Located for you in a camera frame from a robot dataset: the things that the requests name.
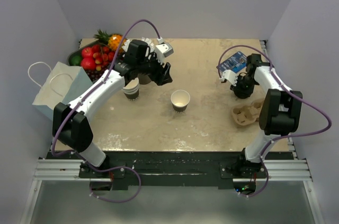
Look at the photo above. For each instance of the grey fruit tray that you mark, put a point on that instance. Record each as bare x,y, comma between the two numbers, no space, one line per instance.
98,49

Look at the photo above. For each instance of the blue card package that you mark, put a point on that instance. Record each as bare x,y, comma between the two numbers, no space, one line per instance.
236,63

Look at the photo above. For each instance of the red apple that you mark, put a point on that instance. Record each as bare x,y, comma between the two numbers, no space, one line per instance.
87,52
88,63

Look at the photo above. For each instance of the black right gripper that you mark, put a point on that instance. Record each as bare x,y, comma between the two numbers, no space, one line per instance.
242,93

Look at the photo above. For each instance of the light blue paper bag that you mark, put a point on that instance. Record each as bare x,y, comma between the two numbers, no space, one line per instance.
64,84

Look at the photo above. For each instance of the dark purple grape bunch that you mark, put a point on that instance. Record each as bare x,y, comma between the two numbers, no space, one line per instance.
103,63

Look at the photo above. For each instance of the stack of paper cups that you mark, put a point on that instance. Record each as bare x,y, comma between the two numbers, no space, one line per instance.
131,90

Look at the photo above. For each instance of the cardboard cup carrier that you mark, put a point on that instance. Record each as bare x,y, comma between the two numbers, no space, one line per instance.
245,115

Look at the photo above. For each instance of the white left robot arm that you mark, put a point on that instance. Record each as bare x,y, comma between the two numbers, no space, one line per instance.
71,122

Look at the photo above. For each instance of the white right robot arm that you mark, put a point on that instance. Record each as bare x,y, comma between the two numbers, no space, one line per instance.
280,113

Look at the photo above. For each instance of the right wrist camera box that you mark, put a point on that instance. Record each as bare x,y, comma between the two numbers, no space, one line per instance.
229,76

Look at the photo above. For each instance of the green lime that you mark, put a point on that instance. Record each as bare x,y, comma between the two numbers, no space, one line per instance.
76,61

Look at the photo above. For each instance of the pineapple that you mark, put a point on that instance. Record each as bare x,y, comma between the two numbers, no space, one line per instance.
110,40

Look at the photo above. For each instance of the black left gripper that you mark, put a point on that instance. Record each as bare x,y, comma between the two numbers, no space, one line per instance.
162,75

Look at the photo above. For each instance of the white paper coffee cup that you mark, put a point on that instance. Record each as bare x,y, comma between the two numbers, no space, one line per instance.
180,100

